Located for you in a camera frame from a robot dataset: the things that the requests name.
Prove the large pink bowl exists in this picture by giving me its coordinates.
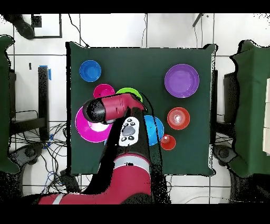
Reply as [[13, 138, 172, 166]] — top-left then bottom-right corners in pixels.
[[75, 106, 114, 143]]

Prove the green bowl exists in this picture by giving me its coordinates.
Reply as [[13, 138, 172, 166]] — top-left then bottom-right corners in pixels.
[[115, 87, 143, 102]]

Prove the large light blue bowl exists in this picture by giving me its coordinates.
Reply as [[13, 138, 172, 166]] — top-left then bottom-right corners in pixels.
[[143, 115, 165, 147]]

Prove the red bowl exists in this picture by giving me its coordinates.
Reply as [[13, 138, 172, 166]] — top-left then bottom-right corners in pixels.
[[93, 83, 116, 99]]

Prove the dark green tablecloth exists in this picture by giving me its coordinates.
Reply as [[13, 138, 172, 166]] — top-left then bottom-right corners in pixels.
[[66, 41, 217, 176]]

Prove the orange bowl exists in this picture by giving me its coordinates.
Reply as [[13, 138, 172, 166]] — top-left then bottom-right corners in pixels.
[[167, 107, 191, 130]]

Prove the orange cup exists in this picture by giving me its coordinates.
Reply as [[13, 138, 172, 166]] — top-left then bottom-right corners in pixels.
[[160, 134, 177, 151]]

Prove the purple bowl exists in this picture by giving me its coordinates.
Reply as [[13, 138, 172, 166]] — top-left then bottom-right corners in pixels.
[[164, 63, 200, 99]]

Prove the small dark blue bowl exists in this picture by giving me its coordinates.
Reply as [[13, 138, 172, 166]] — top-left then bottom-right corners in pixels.
[[79, 60, 102, 82]]

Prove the black power brick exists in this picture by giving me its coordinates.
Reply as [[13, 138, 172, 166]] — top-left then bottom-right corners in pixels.
[[60, 170, 82, 194]]

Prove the black floor stand base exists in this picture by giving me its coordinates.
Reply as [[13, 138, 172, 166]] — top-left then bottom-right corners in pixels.
[[8, 143, 45, 167], [211, 144, 238, 166]]

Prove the green cloth side table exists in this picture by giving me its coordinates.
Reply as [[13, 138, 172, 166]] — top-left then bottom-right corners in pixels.
[[228, 40, 270, 178], [0, 34, 21, 175]]

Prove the white box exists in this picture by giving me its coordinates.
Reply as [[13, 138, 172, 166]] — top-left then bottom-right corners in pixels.
[[262, 77, 270, 157]]

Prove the person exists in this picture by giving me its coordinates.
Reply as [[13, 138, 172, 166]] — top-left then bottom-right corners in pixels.
[[3, 13, 36, 40]]

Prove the black metal stand frame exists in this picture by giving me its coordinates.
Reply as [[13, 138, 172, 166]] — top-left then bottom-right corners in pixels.
[[9, 66, 50, 141]]

